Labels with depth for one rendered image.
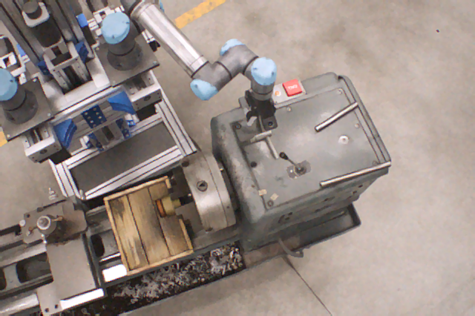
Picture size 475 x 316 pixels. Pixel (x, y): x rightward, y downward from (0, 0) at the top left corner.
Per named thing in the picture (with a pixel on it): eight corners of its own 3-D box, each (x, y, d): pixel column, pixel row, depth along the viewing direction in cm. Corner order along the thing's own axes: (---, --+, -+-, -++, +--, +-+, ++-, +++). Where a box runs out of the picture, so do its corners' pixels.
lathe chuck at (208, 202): (201, 162, 196) (199, 142, 165) (226, 230, 189) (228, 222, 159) (181, 168, 195) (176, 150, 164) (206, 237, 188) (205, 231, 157)
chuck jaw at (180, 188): (196, 185, 177) (188, 159, 170) (199, 191, 173) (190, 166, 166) (169, 193, 175) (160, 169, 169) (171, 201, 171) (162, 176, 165)
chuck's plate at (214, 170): (208, 159, 196) (208, 139, 166) (234, 227, 190) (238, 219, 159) (201, 162, 196) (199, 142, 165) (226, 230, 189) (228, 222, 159)
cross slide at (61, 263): (73, 195, 191) (69, 192, 187) (99, 288, 178) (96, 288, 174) (38, 207, 189) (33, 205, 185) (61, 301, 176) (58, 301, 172)
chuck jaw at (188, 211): (201, 198, 173) (211, 225, 167) (202, 203, 177) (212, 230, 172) (174, 208, 171) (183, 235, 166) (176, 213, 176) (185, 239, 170)
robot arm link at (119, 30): (100, 43, 179) (92, 23, 166) (125, 23, 182) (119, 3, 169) (119, 60, 176) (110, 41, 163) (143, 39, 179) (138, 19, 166)
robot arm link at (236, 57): (210, 53, 134) (236, 75, 132) (236, 31, 137) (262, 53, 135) (211, 66, 142) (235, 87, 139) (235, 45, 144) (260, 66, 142)
